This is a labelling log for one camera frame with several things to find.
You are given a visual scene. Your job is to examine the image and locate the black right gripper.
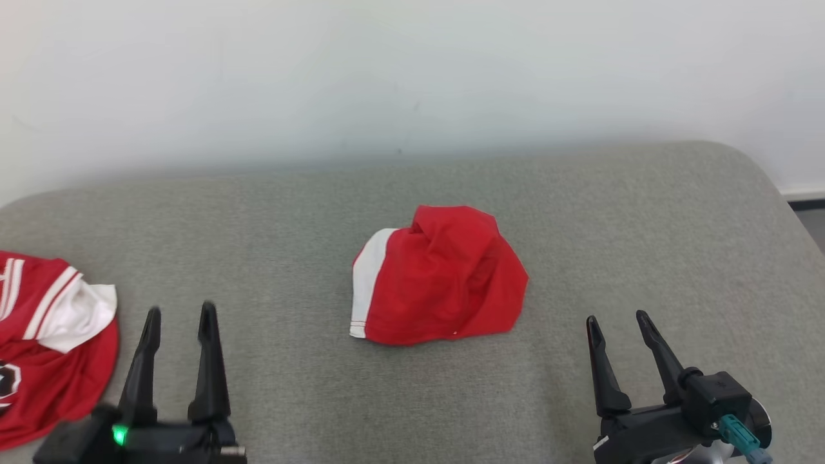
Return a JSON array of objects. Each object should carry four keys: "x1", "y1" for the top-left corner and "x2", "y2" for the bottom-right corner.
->
[{"x1": 585, "y1": 310, "x2": 723, "y2": 464}]

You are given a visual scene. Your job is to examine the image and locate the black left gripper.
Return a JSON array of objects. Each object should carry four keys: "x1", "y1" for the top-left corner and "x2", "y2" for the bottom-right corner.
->
[{"x1": 97, "y1": 301, "x2": 248, "y2": 464}]

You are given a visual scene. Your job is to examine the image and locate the red basketball jersey white trim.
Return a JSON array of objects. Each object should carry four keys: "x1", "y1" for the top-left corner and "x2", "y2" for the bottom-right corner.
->
[{"x1": 0, "y1": 251, "x2": 120, "y2": 450}]

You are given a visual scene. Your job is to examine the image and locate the red shorts with white stripe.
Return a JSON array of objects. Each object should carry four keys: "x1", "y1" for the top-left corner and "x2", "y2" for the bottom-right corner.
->
[{"x1": 349, "y1": 205, "x2": 530, "y2": 347}]

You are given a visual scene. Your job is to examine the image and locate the grey fabric sofa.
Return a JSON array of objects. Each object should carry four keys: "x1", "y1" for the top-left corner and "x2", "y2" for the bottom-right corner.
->
[{"x1": 0, "y1": 140, "x2": 825, "y2": 464}]

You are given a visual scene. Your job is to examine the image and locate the black right cable teal plug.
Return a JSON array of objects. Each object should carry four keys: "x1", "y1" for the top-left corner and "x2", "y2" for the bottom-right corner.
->
[{"x1": 717, "y1": 414, "x2": 774, "y2": 464}]

